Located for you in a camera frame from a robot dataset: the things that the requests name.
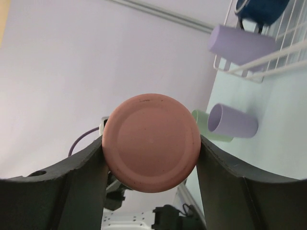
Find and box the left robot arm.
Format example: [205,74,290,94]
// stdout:
[101,170,207,230]

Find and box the pink cup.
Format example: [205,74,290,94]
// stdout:
[102,93,201,193]

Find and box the white wire dish rack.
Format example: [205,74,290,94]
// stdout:
[208,0,307,82]

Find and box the large purple cup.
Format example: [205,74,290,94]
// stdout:
[208,25,277,66]

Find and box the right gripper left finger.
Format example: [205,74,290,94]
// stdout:
[0,138,108,230]

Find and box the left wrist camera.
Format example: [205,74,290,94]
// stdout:
[99,116,109,135]

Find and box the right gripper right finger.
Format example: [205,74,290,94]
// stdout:
[197,137,307,230]

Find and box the small purple cup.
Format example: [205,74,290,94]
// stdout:
[208,103,259,138]

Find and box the dark blue mug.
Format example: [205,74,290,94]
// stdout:
[235,0,290,34]

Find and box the green cup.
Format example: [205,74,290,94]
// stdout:
[191,109,233,142]

